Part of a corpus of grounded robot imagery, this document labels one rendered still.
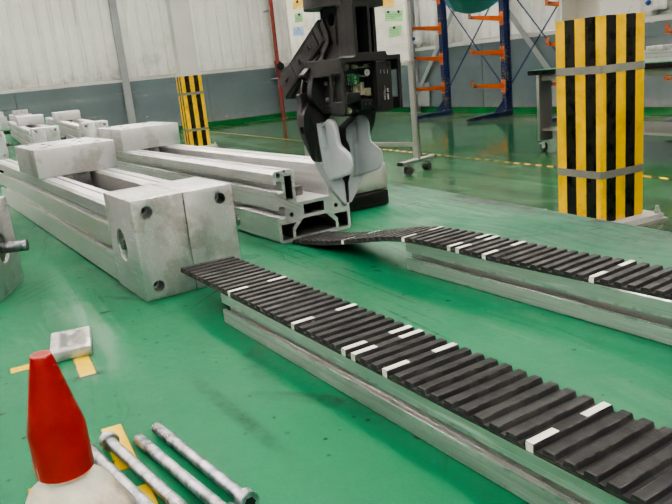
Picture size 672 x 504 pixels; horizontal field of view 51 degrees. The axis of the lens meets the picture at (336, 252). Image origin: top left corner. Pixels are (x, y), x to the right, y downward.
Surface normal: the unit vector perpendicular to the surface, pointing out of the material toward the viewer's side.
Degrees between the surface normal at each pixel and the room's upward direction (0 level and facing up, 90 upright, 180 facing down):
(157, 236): 90
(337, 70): 89
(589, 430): 0
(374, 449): 0
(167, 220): 90
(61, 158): 90
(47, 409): 77
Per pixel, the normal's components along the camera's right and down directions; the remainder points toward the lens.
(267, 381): -0.10, -0.96
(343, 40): -0.84, 0.20
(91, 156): 0.54, 0.16
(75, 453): 0.77, 0.08
